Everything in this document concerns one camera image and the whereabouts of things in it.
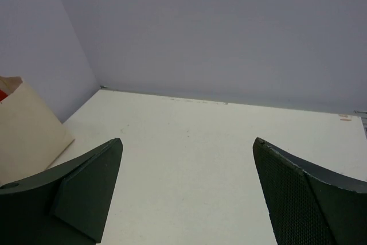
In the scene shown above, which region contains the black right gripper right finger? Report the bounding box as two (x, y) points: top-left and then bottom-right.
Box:
(253, 138), (366, 244)

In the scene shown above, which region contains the orange chips bag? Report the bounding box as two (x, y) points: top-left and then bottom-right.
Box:
(0, 90), (8, 102)

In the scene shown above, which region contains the cream paper bag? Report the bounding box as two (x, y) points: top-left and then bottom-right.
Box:
(1, 77), (74, 184)

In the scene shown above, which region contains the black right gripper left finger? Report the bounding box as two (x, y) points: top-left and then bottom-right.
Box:
(1, 138), (123, 244)

